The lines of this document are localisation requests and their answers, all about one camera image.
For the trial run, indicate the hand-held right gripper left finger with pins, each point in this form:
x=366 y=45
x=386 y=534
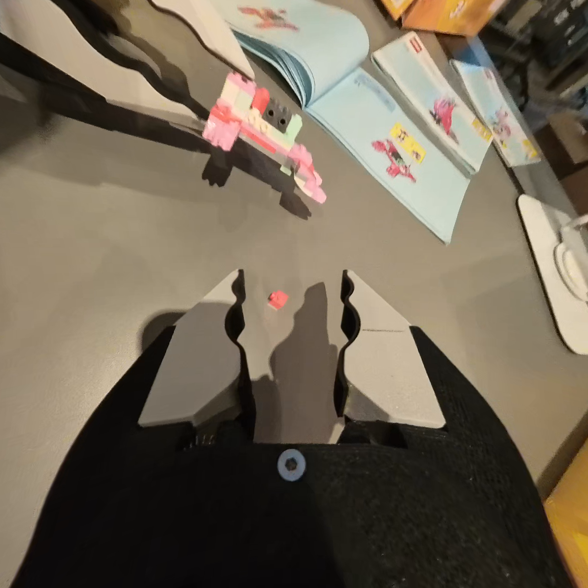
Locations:
x=197 y=367

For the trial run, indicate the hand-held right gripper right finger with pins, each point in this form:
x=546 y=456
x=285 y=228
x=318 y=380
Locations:
x=390 y=376

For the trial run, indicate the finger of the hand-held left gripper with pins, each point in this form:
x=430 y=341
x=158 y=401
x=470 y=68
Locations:
x=82 y=55
x=206 y=27

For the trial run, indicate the pink toy brick model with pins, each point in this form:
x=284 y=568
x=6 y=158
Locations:
x=229 y=119

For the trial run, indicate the small red toy brick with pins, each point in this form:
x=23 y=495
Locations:
x=278 y=300

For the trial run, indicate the grey desk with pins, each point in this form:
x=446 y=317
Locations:
x=115 y=239

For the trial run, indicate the thick light blue instruction booklet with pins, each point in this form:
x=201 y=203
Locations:
x=349 y=115

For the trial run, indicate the thin light blue instruction booklet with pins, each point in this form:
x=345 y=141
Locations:
x=427 y=78
x=496 y=105

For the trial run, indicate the orange toy box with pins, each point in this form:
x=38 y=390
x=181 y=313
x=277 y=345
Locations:
x=441 y=18

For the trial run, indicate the wooden board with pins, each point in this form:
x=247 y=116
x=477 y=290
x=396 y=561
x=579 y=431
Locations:
x=569 y=528

